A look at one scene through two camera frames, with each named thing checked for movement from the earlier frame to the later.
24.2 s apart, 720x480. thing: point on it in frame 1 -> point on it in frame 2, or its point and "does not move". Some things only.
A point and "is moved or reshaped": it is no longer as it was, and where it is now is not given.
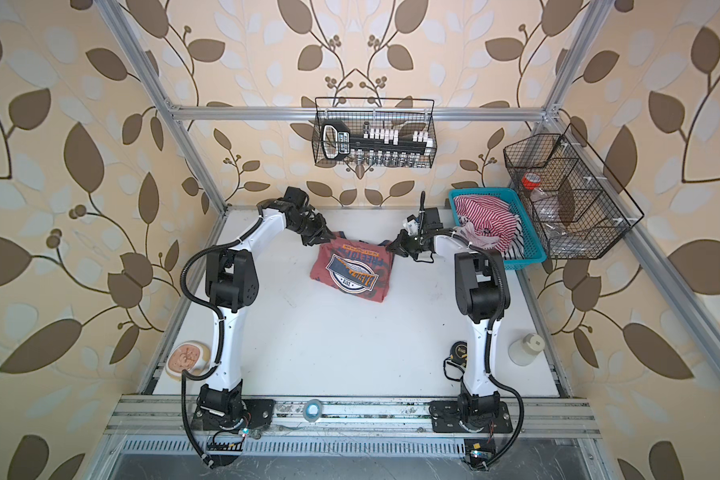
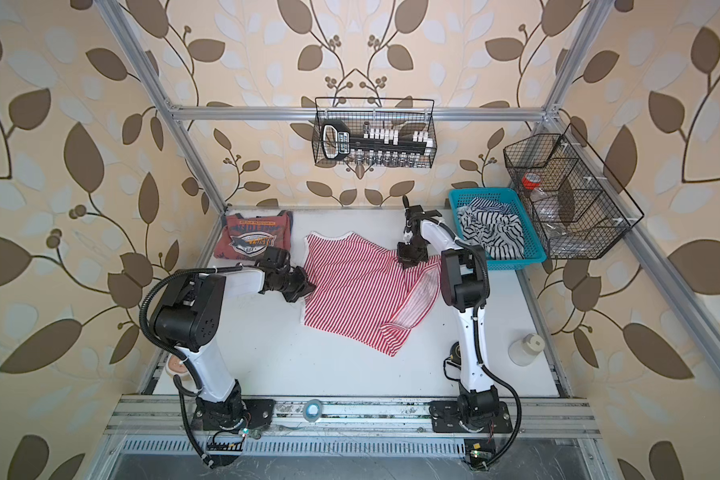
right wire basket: x=580 y=210 does not move
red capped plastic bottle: x=545 y=206 does not move
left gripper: x=318 y=231 -> x=304 y=287
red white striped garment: x=494 y=222 -> x=362 y=293
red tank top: x=353 y=267 is moved or reshaped
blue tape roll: x=312 y=410 does not move
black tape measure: x=454 y=365 does not move
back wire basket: x=374 y=132 does not move
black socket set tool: x=380 y=147 does not move
